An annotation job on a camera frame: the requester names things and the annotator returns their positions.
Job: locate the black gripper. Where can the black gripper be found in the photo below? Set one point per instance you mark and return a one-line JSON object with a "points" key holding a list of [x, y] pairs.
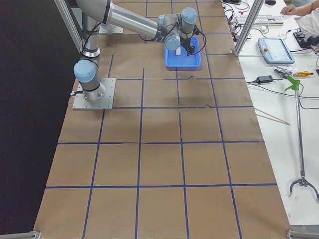
{"points": [[185, 42]]}

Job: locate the white block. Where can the white block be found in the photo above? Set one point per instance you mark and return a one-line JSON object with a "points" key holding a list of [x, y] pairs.
{"points": [[178, 51]]}

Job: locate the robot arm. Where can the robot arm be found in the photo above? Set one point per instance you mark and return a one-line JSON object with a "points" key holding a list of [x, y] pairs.
{"points": [[104, 17]]}

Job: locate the blue plastic tray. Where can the blue plastic tray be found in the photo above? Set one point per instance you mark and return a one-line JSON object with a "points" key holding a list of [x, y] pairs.
{"points": [[183, 62]]}

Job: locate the person's hand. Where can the person's hand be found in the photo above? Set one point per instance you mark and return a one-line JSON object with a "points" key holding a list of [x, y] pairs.
{"points": [[288, 10]]}

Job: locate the white keyboard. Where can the white keyboard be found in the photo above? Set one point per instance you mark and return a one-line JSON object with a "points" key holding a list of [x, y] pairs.
{"points": [[272, 20]]}

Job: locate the black power adapter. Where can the black power adapter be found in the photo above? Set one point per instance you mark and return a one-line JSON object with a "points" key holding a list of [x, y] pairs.
{"points": [[264, 79]]}

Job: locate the teach pendant tablet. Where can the teach pendant tablet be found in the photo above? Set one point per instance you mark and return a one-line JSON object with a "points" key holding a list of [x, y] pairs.
{"points": [[275, 51]]}

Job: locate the long reacher grabber tool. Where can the long reacher grabber tool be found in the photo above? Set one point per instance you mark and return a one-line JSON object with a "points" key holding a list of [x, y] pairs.
{"points": [[302, 181]]}

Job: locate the green clamp tool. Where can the green clamp tool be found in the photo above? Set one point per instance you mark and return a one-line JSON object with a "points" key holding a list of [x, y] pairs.
{"points": [[294, 83]]}

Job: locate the yellow screwdriver tool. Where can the yellow screwdriver tool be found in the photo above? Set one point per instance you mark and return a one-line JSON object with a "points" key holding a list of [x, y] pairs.
{"points": [[303, 74]]}

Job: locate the wooden chopstick pair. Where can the wooden chopstick pair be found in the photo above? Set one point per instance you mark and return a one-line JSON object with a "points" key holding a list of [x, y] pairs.
{"points": [[268, 116]]}

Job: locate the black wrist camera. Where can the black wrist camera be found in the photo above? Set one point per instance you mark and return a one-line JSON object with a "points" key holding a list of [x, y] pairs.
{"points": [[196, 30]]}

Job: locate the aluminium frame post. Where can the aluminium frame post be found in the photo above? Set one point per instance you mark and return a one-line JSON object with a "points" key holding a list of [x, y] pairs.
{"points": [[254, 10]]}

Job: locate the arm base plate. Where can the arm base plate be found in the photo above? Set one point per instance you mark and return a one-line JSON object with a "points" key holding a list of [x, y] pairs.
{"points": [[101, 98], [110, 29]]}

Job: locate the left frame post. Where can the left frame post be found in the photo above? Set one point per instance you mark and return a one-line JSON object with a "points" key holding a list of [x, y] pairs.
{"points": [[70, 22]]}

